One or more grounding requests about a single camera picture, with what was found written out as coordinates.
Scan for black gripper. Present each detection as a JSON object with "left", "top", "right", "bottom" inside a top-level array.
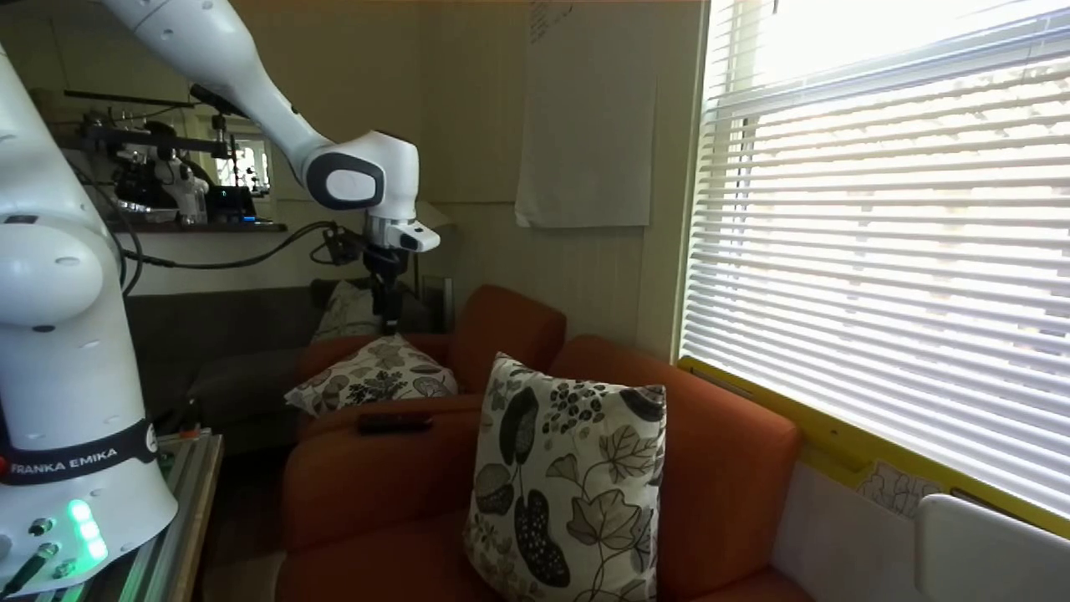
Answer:
[{"left": 361, "top": 243, "right": 410, "bottom": 339}]

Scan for small floral white pillow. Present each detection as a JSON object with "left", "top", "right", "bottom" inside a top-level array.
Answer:
[{"left": 279, "top": 332, "right": 460, "bottom": 417}]

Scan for dark grey couch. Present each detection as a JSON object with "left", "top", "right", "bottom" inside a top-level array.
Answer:
[{"left": 123, "top": 280, "right": 341, "bottom": 452}]

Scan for large floral white pillow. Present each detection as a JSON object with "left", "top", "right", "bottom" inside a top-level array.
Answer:
[{"left": 460, "top": 352, "right": 672, "bottom": 602}]

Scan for robot stand table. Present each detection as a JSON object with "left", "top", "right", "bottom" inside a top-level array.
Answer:
[{"left": 64, "top": 424, "right": 228, "bottom": 602}]

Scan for yellow window sill strip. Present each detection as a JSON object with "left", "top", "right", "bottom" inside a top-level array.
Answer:
[{"left": 675, "top": 352, "right": 1070, "bottom": 542}]

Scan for white flat board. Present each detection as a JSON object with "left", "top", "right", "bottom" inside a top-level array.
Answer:
[{"left": 770, "top": 457, "right": 929, "bottom": 602}]

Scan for white window blinds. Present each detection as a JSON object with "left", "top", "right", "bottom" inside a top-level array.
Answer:
[{"left": 675, "top": 0, "right": 1070, "bottom": 521}]

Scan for white plastic chair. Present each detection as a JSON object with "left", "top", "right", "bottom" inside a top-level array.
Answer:
[{"left": 913, "top": 487, "right": 1070, "bottom": 602}]

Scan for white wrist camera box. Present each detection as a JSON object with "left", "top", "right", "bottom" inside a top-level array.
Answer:
[{"left": 395, "top": 217, "right": 443, "bottom": 259}]

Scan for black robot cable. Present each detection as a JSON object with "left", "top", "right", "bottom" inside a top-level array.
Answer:
[{"left": 112, "top": 215, "right": 375, "bottom": 302}]

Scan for cluttered wall shelf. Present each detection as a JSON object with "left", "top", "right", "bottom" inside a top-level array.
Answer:
[{"left": 51, "top": 85, "right": 293, "bottom": 241}]

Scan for white sheet on wall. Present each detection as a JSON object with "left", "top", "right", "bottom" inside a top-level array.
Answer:
[{"left": 512, "top": 0, "right": 657, "bottom": 235}]

